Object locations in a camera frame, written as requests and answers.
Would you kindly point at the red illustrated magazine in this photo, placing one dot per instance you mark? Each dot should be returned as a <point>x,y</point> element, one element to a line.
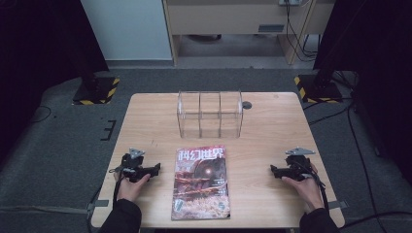
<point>200,187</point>

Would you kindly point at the black stand pole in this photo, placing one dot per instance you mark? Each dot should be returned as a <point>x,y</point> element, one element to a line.
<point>85,69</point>
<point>325,69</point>

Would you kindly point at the person's right hand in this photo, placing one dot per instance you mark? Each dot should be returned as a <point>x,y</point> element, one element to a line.
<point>309,192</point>

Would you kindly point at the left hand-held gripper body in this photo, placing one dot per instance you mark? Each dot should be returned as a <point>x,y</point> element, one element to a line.
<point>132,168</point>

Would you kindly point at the white panel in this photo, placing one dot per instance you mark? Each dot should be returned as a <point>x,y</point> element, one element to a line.
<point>126,29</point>

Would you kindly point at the grey tape strip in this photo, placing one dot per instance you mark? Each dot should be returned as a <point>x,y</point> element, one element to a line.
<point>342,204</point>
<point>97,204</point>

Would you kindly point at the round grey table grommet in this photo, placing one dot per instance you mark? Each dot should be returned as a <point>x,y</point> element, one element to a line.
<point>247,105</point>

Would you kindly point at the striped black stand base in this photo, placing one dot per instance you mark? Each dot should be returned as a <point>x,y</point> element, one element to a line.
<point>95,92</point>
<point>319,90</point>

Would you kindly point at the black curtain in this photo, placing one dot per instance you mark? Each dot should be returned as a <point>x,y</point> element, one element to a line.
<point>39,64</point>
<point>379,64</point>

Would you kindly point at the person's left hand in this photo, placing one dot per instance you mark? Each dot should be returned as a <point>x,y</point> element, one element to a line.
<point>129,191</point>

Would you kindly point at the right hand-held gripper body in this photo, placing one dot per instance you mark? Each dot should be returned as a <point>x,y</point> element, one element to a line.
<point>298,166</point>

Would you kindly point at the clear acrylic file rack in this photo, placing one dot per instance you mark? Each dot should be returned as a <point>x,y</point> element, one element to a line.
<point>210,116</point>

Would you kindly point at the light wooden desk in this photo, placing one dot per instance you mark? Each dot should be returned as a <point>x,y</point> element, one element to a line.
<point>233,17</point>

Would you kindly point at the grey desk label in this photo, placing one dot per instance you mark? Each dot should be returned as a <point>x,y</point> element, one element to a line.
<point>271,28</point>

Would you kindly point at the white power strip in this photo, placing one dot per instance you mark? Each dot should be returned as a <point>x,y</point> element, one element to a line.
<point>289,2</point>

